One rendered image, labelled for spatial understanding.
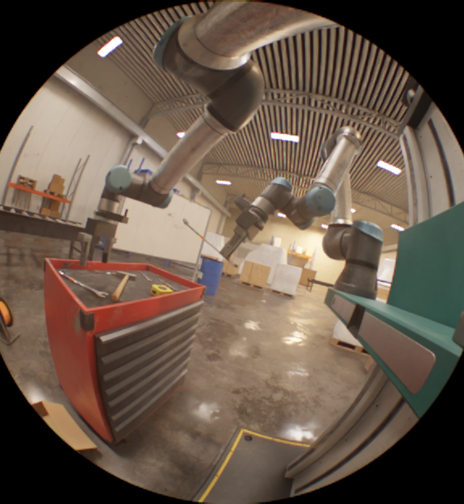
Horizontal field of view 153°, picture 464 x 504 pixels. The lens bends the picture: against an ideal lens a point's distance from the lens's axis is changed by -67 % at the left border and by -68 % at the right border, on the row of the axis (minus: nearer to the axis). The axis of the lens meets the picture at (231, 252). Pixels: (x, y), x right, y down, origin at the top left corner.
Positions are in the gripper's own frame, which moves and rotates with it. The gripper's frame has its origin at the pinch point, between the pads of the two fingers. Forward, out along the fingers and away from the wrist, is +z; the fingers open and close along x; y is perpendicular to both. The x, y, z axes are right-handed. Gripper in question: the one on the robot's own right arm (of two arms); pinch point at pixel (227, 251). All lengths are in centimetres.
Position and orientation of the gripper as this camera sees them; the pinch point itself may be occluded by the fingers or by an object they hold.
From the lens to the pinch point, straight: 55.0
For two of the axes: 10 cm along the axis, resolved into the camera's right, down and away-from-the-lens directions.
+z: -6.4, 7.7, -0.3
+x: 1.9, 1.9, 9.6
